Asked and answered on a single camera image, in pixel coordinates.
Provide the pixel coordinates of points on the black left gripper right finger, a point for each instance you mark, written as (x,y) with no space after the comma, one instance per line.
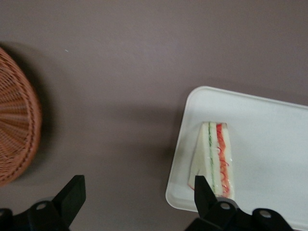
(207,202)

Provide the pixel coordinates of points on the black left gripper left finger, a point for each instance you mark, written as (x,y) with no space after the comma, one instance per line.
(68,199)

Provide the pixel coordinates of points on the triangle sandwich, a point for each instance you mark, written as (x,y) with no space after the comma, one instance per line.
(216,156)

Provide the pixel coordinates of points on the beige plastic serving tray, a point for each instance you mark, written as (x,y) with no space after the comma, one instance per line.
(264,144)

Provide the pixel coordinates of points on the round brown wicker basket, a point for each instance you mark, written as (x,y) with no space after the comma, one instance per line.
(16,120)

